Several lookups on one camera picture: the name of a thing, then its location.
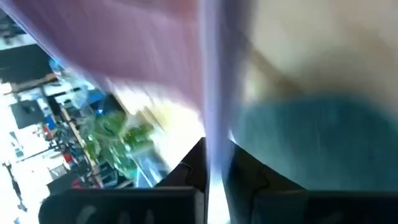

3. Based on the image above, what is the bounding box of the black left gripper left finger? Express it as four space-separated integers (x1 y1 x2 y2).
38 136 208 224

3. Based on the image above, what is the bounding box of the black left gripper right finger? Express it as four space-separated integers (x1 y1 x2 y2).
223 139 398 224

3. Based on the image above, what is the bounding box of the dark grey beanie hat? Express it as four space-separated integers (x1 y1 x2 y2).
231 95 398 191

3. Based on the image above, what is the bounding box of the maroon beanie hat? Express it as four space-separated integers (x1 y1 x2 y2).
9 0 206 110

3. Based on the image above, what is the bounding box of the green leafy plant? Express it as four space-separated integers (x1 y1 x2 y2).
83 111 156 182

